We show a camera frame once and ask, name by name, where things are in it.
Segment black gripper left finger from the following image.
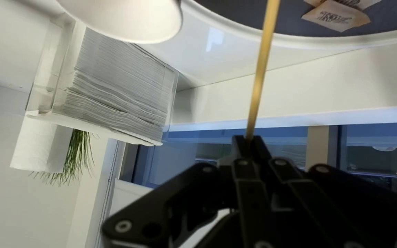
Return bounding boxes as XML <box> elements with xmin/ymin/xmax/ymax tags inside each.
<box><xmin>101</xmin><ymin>134</ymin><xmax>267</xmax><ymax>248</ymax></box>

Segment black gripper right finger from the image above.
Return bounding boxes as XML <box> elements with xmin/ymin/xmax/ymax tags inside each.
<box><xmin>248</xmin><ymin>134</ymin><xmax>397</xmax><ymax>248</ymax></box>

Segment wooden coffee stirrer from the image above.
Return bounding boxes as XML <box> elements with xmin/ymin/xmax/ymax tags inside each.
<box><xmin>245</xmin><ymin>0</ymin><xmax>283</xmax><ymax>141</ymax></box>

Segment dark glass window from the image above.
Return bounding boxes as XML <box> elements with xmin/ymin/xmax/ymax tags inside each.
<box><xmin>120</xmin><ymin>123</ymin><xmax>397</xmax><ymax>191</ymax></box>

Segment green grass plant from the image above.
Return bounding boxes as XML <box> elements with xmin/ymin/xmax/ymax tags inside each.
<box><xmin>32</xmin><ymin>130</ymin><xmax>95</xmax><ymax>188</ymax></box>

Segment white planter box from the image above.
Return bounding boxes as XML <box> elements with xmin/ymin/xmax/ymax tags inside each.
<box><xmin>8</xmin><ymin>112</ymin><xmax>73</xmax><ymax>174</ymax></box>

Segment round black white-rimmed tray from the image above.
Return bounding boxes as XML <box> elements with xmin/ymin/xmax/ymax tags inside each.
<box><xmin>135</xmin><ymin>0</ymin><xmax>397</xmax><ymax>89</ymax></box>

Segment brown sugar packet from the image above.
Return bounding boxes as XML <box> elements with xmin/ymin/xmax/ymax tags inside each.
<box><xmin>301</xmin><ymin>0</ymin><xmax>374</xmax><ymax>35</ymax></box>
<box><xmin>302</xmin><ymin>0</ymin><xmax>383</xmax><ymax>12</ymax></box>

